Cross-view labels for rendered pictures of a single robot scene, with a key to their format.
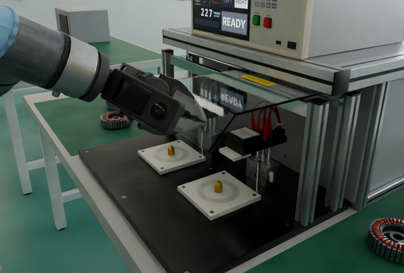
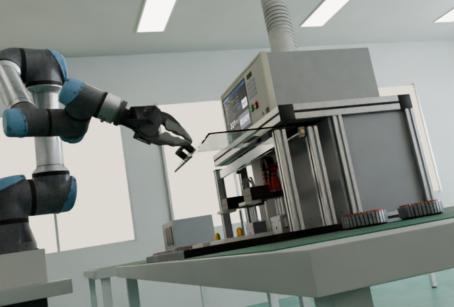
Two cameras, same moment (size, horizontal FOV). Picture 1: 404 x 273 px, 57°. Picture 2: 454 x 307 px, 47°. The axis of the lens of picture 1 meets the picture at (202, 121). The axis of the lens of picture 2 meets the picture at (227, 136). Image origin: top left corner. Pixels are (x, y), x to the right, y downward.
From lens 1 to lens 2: 99 cm
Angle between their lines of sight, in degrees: 36
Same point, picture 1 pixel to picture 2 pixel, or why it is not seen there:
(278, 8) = (257, 92)
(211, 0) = (233, 113)
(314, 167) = (287, 177)
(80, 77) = (111, 106)
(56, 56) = (100, 96)
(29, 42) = (88, 90)
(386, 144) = (369, 170)
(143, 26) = not seen: hidden behind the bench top
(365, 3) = (323, 78)
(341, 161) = (318, 178)
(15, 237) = not seen: outside the picture
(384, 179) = (385, 206)
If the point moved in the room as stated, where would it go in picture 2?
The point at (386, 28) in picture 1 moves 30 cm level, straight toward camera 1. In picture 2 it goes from (355, 95) to (303, 84)
